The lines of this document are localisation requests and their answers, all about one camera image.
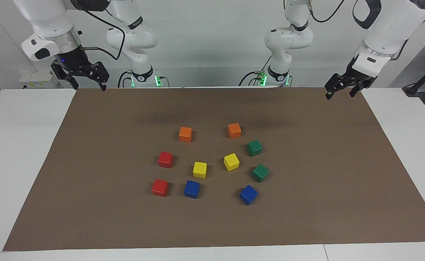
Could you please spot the orange wooden cube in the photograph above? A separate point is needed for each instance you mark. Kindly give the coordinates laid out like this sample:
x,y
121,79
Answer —
x,y
234,130
185,134

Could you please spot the yellow wooden cube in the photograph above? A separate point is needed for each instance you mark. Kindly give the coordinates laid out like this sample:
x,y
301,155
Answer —
x,y
231,162
199,170

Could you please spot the red wooden cube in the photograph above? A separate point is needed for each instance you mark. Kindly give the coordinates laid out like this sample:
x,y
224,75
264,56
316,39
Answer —
x,y
165,160
160,187

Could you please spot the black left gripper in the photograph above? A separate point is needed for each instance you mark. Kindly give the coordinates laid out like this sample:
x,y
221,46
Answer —
x,y
354,78

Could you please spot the brown table mat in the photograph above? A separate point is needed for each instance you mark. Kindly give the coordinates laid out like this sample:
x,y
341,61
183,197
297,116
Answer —
x,y
306,217

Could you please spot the green wooden cube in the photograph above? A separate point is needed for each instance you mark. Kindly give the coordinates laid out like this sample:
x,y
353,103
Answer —
x,y
255,148
260,173

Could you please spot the blue wooden cube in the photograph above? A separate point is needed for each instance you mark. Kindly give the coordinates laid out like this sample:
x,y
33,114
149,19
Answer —
x,y
192,189
248,194

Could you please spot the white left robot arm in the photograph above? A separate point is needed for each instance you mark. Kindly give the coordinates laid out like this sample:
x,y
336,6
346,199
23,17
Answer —
x,y
288,40

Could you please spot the white box with yellow labels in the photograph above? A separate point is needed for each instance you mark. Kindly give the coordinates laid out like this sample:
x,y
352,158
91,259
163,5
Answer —
x,y
38,79

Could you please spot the black stand pole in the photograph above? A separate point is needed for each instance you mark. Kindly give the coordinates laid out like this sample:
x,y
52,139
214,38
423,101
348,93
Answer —
x,y
415,87

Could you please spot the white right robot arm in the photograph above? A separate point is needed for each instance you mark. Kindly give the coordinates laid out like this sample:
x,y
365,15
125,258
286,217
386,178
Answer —
x,y
132,36

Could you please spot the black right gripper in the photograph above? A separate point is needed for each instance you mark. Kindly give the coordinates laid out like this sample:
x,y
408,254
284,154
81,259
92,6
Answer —
x,y
76,63

